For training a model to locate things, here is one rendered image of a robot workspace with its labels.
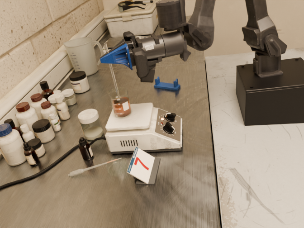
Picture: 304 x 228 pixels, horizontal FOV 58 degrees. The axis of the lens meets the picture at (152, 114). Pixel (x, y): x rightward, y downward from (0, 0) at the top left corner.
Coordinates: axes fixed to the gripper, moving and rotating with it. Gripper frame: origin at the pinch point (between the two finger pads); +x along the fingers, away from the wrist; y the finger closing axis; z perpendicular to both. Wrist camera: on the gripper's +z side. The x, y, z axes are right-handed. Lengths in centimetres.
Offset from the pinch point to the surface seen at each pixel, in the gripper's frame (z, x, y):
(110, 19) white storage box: 14, -6, 109
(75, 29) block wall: 12, 15, 94
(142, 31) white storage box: 24, -23, 102
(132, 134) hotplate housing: 19.2, 0.2, -6.1
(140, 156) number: 22.8, -0.3, -11.2
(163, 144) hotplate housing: 22.7, -7.0, -9.0
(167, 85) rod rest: 24.9, -17.8, 27.5
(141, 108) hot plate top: 17.0, -4.1, 1.9
